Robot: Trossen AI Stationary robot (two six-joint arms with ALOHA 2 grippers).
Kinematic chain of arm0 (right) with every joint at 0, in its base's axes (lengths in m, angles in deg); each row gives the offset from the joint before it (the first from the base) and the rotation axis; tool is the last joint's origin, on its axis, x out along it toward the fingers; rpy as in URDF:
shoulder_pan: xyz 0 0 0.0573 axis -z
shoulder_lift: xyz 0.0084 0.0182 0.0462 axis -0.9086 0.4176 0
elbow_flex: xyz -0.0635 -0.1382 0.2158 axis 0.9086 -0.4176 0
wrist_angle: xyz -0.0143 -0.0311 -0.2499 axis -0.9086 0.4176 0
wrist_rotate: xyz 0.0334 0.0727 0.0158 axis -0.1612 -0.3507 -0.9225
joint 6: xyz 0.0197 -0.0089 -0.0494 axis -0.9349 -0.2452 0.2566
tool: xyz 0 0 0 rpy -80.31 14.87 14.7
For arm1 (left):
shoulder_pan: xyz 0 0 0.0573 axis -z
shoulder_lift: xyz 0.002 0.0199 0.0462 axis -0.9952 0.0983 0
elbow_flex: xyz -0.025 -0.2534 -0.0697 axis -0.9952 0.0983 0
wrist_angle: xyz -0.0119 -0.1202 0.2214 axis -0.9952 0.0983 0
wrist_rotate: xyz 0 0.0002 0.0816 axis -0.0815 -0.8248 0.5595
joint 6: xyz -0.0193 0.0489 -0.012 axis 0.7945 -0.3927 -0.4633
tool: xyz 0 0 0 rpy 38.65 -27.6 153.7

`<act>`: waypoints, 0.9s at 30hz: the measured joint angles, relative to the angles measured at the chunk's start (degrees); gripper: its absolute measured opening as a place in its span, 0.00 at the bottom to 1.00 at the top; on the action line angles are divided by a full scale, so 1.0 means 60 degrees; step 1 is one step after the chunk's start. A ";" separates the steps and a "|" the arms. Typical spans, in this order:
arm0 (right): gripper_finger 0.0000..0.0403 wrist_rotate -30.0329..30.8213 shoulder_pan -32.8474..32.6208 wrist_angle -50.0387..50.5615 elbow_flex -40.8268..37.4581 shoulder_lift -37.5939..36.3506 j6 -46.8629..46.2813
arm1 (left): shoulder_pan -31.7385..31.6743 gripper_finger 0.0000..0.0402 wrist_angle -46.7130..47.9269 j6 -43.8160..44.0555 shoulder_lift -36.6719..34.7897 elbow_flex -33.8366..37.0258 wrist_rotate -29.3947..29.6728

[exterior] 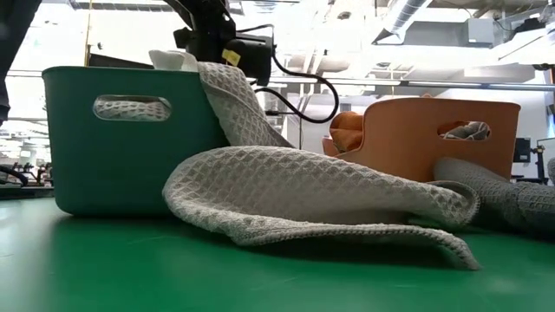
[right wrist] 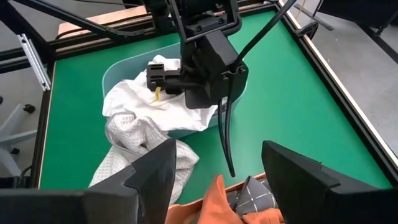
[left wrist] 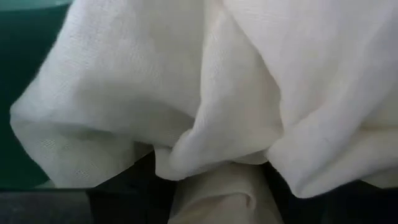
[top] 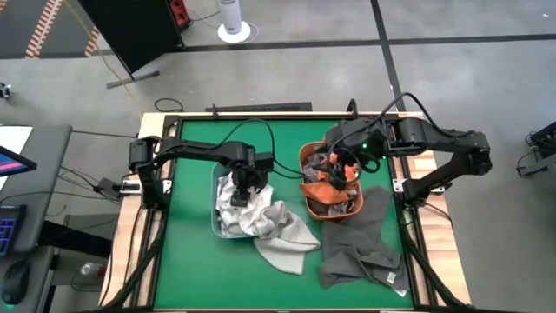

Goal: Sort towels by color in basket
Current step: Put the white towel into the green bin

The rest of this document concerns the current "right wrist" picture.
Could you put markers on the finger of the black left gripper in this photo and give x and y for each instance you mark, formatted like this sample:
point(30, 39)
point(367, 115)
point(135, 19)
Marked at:
point(161, 77)

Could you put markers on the black metal table frame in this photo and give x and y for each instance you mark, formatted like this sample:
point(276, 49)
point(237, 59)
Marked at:
point(12, 18)

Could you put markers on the black table clamp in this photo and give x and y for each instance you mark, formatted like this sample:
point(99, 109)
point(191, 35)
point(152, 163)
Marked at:
point(308, 29)

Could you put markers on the white office chair base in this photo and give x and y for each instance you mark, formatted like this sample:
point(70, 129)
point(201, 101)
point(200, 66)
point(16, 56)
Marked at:
point(12, 137)

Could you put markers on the plain white towel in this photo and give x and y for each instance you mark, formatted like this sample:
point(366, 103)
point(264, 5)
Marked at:
point(155, 112)

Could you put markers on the green table mat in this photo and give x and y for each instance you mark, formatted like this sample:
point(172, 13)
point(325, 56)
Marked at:
point(295, 109)

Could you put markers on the silver metal bracket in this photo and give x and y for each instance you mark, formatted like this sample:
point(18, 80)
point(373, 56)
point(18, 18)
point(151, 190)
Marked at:
point(34, 62)

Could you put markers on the teal plastic basket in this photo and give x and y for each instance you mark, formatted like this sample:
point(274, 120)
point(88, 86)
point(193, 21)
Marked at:
point(124, 70)

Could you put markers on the grey plaid towel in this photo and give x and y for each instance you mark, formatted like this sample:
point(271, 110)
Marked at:
point(255, 199)

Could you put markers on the light grey waffle towel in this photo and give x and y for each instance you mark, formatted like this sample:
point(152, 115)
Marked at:
point(133, 133)

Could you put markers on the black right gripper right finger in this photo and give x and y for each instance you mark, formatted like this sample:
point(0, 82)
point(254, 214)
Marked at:
point(326, 202)

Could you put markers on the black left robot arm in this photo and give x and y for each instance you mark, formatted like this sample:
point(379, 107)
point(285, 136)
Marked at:
point(199, 15)

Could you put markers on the orange towel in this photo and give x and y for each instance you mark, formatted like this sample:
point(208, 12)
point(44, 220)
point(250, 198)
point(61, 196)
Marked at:
point(217, 205)

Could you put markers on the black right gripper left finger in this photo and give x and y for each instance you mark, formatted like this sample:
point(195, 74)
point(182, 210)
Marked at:
point(124, 202)

